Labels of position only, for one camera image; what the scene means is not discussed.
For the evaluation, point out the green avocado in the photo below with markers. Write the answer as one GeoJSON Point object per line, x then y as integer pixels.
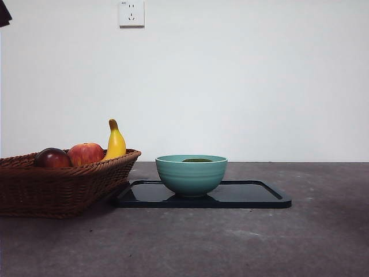
{"type": "Point", "coordinates": [197, 160]}

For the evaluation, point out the teal ribbed bowl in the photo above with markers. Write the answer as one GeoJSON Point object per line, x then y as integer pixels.
{"type": "Point", "coordinates": [190, 179]}

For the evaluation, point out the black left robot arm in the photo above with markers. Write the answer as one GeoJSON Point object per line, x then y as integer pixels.
{"type": "Point", "coordinates": [3, 11]}

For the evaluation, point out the yellow banana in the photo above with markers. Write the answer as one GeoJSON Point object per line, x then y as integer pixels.
{"type": "Point", "coordinates": [116, 144]}

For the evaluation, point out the black rectangular tray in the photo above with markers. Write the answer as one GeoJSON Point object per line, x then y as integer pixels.
{"type": "Point", "coordinates": [250, 196]}

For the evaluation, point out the red yellow apple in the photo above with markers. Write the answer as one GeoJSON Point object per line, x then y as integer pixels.
{"type": "Point", "coordinates": [85, 154]}

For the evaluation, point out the dark red plum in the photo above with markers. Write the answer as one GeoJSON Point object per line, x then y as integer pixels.
{"type": "Point", "coordinates": [53, 158]}

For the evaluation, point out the brown wicker basket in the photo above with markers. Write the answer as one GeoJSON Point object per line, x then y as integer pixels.
{"type": "Point", "coordinates": [57, 190]}

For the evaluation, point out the white wall socket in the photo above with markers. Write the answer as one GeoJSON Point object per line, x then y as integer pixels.
{"type": "Point", "coordinates": [132, 14]}

